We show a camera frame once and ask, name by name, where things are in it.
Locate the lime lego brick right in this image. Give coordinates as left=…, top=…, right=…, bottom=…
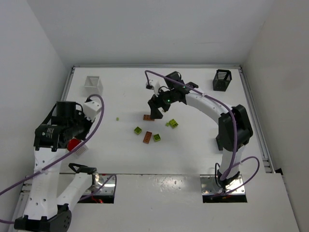
left=169, top=119, right=178, bottom=129

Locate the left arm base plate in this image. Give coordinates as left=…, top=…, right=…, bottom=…
left=84, top=174, right=117, bottom=196

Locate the white slotted container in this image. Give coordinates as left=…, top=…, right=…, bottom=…
left=72, top=140, right=88, bottom=159
left=84, top=76, right=103, bottom=96

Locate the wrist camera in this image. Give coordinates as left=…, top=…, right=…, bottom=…
left=83, top=101, right=101, bottom=122
left=146, top=79, right=161, bottom=96

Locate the orange lego brick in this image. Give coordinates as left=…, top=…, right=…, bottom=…
left=143, top=115, right=154, bottom=121
left=143, top=131, right=152, bottom=144

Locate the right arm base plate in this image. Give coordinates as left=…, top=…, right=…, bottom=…
left=200, top=175, right=246, bottom=196

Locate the black base cable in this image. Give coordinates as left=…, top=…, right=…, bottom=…
left=214, top=162, right=224, bottom=187

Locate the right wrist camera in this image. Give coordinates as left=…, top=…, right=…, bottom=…
left=146, top=79, right=161, bottom=96

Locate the black slotted container far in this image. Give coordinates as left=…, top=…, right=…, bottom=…
left=212, top=69, right=232, bottom=92

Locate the lime square lego brick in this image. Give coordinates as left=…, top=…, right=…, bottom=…
left=153, top=134, right=161, bottom=142

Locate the white slotted container near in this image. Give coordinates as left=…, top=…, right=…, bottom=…
left=72, top=140, right=88, bottom=159

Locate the black slotted container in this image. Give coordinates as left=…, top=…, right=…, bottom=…
left=212, top=69, right=232, bottom=92
left=216, top=137, right=223, bottom=151

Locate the white slotted container far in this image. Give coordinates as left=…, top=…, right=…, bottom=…
left=84, top=76, right=103, bottom=96

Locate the black slotted container near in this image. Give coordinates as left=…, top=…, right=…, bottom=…
left=216, top=137, right=223, bottom=151

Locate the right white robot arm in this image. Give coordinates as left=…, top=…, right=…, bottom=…
left=146, top=71, right=253, bottom=189

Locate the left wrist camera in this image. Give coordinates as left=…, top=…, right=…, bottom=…
left=83, top=101, right=101, bottom=122

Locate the white front platform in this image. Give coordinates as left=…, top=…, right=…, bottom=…
left=69, top=174, right=298, bottom=232

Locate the lime lego brick left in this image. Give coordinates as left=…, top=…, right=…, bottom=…
left=134, top=127, right=142, bottom=135

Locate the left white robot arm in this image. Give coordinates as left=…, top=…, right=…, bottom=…
left=14, top=100, right=101, bottom=232

